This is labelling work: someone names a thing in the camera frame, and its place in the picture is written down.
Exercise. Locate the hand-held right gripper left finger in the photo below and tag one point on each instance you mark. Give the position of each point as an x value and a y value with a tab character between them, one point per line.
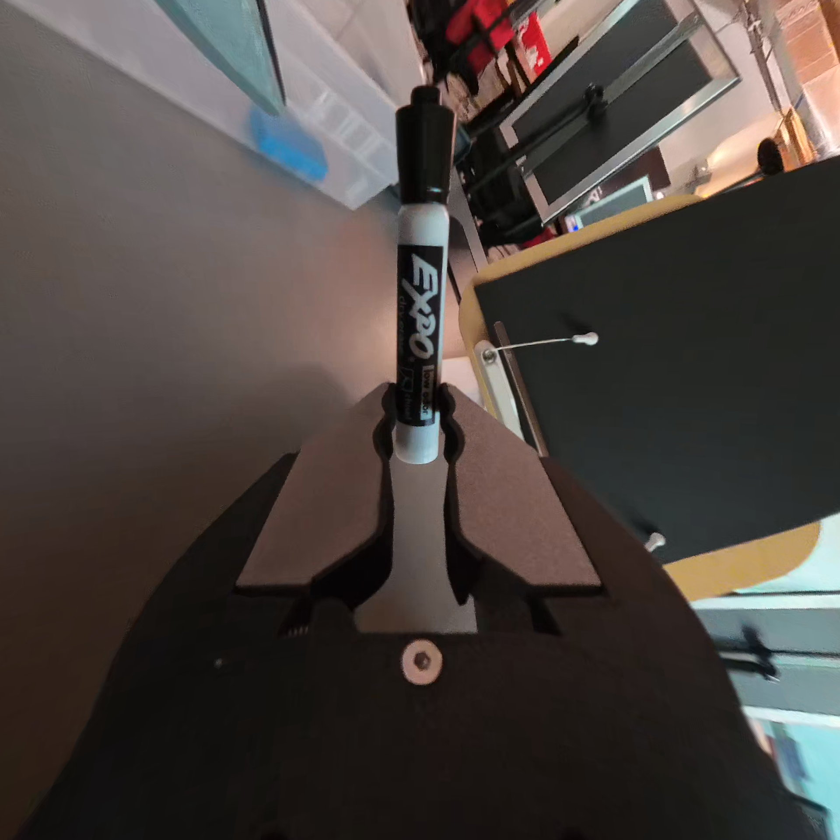
315	512

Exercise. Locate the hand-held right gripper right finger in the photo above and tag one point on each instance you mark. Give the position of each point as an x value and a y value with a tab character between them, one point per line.
518	518

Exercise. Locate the teal glass panel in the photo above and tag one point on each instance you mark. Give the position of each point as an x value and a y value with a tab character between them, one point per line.
223	39

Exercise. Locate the red box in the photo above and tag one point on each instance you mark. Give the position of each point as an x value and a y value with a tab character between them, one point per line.
492	26

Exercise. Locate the black dry erase marker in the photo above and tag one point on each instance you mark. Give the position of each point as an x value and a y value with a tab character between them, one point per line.
420	295

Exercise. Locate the blue item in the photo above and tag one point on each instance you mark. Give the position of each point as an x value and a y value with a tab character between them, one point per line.
289	148

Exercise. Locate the small computer screen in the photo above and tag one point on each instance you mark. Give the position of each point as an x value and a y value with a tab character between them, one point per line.
613	203

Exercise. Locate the white push pin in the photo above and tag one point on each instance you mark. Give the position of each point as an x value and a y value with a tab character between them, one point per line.
656	542

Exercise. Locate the black wood-framed board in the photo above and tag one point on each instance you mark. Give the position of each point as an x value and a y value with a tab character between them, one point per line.
656	426

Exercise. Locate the clear plastic storage box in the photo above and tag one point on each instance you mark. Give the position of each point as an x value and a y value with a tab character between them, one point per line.
328	98

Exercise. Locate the silver-framed black monitor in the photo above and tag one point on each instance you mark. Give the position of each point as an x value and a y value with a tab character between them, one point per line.
623	79

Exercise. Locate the cardboard box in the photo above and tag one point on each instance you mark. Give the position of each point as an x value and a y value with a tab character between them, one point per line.
814	52

